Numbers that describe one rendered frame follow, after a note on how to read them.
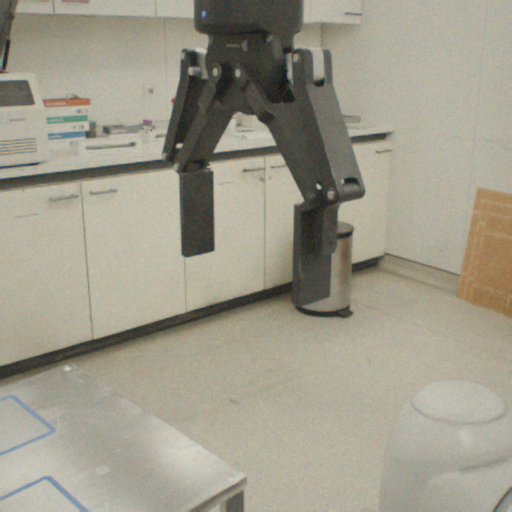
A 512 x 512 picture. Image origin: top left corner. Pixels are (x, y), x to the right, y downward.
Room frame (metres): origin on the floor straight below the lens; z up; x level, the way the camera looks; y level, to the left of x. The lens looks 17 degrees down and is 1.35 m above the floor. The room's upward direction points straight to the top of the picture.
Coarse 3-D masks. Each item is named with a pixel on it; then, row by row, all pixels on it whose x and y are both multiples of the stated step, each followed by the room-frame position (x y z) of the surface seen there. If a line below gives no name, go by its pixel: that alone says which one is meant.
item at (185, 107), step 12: (192, 48) 0.51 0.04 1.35; (204, 48) 0.52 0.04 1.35; (180, 60) 0.51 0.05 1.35; (192, 60) 0.51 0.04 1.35; (180, 72) 0.51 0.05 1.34; (180, 84) 0.51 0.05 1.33; (192, 84) 0.51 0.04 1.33; (204, 84) 0.52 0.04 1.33; (180, 96) 0.52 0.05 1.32; (192, 96) 0.52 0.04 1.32; (180, 108) 0.52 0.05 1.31; (192, 108) 0.52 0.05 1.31; (180, 120) 0.52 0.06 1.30; (192, 120) 0.53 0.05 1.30; (168, 132) 0.53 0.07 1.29; (180, 132) 0.53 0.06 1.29; (168, 144) 0.53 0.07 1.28; (168, 156) 0.53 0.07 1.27
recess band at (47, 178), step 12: (216, 156) 3.21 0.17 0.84; (228, 156) 3.26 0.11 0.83; (240, 156) 3.31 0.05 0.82; (84, 168) 2.77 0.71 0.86; (96, 168) 2.80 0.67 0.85; (108, 168) 2.84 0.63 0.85; (120, 168) 2.88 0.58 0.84; (132, 168) 2.92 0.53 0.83; (144, 168) 2.95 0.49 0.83; (156, 168) 2.99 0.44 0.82; (0, 180) 2.54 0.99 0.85; (12, 180) 2.57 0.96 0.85; (24, 180) 2.60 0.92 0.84; (36, 180) 2.63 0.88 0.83; (48, 180) 2.66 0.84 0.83; (60, 180) 2.70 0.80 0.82
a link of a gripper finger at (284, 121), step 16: (240, 64) 0.45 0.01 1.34; (240, 80) 0.44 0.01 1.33; (256, 80) 0.44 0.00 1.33; (256, 96) 0.44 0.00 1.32; (288, 96) 0.45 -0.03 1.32; (256, 112) 0.44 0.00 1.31; (272, 112) 0.43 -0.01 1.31; (288, 112) 0.44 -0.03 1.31; (272, 128) 0.43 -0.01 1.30; (288, 128) 0.43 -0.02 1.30; (304, 128) 0.43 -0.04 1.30; (288, 144) 0.42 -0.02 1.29; (304, 144) 0.42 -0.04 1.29; (288, 160) 0.42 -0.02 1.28; (304, 160) 0.41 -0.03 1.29; (304, 176) 0.41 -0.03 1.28; (304, 192) 0.41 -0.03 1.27; (320, 192) 0.40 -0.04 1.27; (304, 208) 0.40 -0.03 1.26
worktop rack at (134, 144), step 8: (128, 136) 3.04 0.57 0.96; (136, 136) 3.03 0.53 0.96; (72, 144) 2.90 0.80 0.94; (80, 144) 2.83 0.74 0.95; (88, 144) 2.85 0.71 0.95; (96, 144) 2.87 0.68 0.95; (128, 144) 3.05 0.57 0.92; (136, 144) 3.04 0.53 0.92; (80, 152) 2.83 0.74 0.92; (88, 152) 2.85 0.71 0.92; (96, 152) 2.87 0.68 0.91; (104, 152) 2.89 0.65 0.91; (112, 152) 2.90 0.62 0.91; (120, 152) 2.93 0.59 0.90
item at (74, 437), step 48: (48, 384) 0.96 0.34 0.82; (96, 384) 0.96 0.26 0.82; (0, 432) 0.82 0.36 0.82; (48, 432) 0.82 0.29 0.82; (96, 432) 0.82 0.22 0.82; (144, 432) 0.82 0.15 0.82; (0, 480) 0.71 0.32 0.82; (48, 480) 0.71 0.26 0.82; (96, 480) 0.71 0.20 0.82; (144, 480) 0.71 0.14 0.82; (192, 480) 0.71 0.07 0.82; (240, 480) 0.71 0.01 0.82
